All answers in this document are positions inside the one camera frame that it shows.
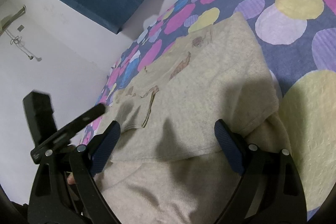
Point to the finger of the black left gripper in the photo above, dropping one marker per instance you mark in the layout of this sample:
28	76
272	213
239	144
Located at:
75	126

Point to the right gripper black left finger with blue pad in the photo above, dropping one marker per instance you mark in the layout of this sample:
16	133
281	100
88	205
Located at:
52	200

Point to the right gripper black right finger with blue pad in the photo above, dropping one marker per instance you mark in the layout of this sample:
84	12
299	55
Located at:
269	189

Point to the beige knit sweater brown embroidery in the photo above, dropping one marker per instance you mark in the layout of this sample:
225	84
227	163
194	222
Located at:
167	166

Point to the person's left hand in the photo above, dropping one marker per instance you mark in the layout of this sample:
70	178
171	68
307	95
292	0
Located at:
71	179

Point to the colourful dotted bed cover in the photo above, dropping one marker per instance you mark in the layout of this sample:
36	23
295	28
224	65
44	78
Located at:
297	39

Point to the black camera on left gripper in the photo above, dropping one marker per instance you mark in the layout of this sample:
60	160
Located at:
39	116

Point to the small grey wall plate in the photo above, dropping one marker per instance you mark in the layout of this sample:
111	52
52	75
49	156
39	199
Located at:
20	28

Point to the grey wall pipe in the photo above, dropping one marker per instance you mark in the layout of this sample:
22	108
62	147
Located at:
8	20

